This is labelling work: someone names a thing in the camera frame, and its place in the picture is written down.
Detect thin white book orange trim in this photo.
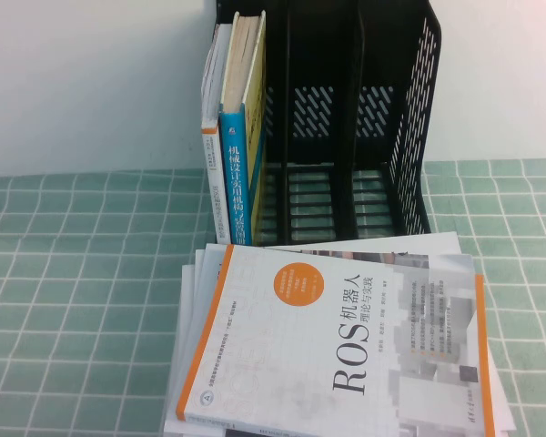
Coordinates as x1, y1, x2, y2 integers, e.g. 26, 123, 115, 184
200, 22, 234, 245

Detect large white paper booklet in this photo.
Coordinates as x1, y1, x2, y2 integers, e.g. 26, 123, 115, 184
163, 231, 518, 437

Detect black mesh book holder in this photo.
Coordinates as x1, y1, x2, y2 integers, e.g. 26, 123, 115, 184
211, 0, 443, 248

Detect white ROS book orange edges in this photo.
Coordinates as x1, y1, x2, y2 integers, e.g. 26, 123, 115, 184
176, 243, 497, 437

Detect yellow book with blue spine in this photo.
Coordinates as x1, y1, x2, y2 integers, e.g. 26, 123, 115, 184
217, 9, 268, 247

